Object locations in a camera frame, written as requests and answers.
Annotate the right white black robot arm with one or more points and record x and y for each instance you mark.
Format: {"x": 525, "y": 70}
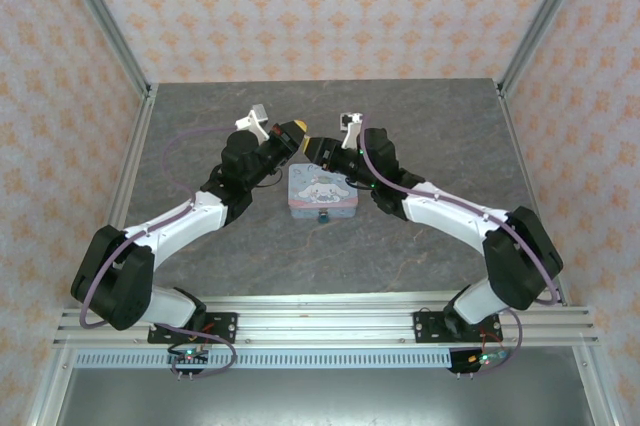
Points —
{"x": 520, "y": 256}

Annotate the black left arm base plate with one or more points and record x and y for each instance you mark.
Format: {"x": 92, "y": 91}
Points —
{"x": 222, "y": 326}

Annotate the aluminium mounting rail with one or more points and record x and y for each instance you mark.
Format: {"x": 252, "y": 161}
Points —
{"x": 325, "y": 326}

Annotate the aluminium lower frame bar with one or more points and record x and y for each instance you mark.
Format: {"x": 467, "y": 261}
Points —
{"x": 595, "y": 391}
{"x": 50, "y": 391}

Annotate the aluminium side rail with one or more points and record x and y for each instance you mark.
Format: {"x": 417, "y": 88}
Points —
{"x": 131, "y": 156}
{"x": 521, "y": 156}

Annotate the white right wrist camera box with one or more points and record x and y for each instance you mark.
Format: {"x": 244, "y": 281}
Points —
{"x": 350, "y": 121}

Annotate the small blue padlock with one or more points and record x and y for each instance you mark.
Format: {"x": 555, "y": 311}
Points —
{"x": 324, "y": 217}

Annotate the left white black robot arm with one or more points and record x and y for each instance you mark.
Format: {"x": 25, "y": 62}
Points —
{"x": 115, "y": 286}

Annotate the grey metal sheet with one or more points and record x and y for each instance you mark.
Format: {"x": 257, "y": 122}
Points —
{"x": 325, "y": 398}

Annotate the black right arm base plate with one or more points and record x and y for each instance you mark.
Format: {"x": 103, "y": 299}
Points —
{"x": 427, "y": 326}

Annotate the pastel cartoon print tin box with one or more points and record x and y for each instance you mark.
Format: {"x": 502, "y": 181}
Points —
{"x": 320, "y": 191}

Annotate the aluminium frame post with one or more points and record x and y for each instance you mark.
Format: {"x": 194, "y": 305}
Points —
{"x": 545, "y": 16}
{"x": 105, "y": 21}

